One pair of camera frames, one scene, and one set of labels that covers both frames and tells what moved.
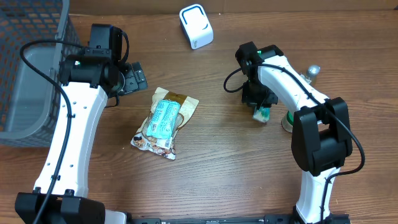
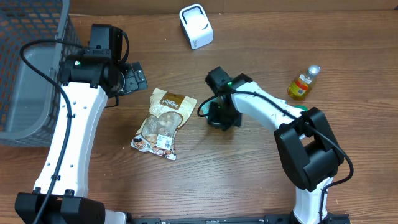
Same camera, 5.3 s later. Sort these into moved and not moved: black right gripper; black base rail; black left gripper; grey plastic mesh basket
Moved: black right gripper
Not moved: black left gripper; grey plastic mesh basket; black base rail
